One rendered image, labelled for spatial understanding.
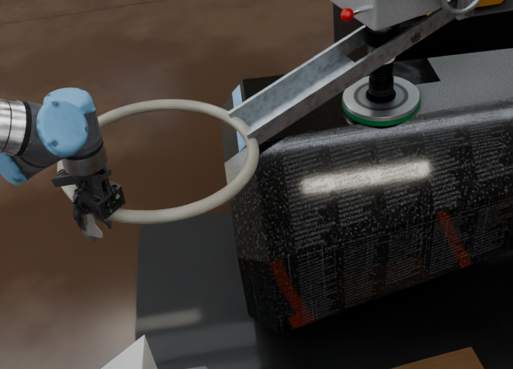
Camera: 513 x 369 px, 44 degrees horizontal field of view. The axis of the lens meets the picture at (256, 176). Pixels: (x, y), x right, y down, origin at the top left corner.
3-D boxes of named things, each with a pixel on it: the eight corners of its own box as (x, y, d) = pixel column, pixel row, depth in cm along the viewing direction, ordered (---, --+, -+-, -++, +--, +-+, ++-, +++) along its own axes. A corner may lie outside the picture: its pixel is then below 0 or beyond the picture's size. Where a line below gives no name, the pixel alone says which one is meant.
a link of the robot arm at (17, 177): (-5, 137, 106) (52, 101, 114) (-25, 152, 115) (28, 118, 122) (30, 182, 108) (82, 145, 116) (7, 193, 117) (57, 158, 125)
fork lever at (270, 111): (434, -14, 176) (432, -29, 173) (482, 11, 163) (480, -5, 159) (228, 118, 170) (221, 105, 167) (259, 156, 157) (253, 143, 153)
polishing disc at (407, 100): (414, 124, 167) (415, 121, 167) (336, 118, 173) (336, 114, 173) (423, 80, 182) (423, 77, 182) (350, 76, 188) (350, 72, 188)
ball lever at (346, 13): (365, 11, 151) (365, -2, 149) (372, 15, 149) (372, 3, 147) (337, 20, 149) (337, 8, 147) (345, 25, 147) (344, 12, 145)
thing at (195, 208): (213, 90, 181) (212, 81, 179) (295, 186, 146) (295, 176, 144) (40, 134, 165) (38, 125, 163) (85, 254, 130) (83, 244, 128)
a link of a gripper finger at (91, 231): (99, 255, 139) (97, 221, 134) (80, 245, 142) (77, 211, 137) (110, 248, 141) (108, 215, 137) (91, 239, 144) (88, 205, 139)
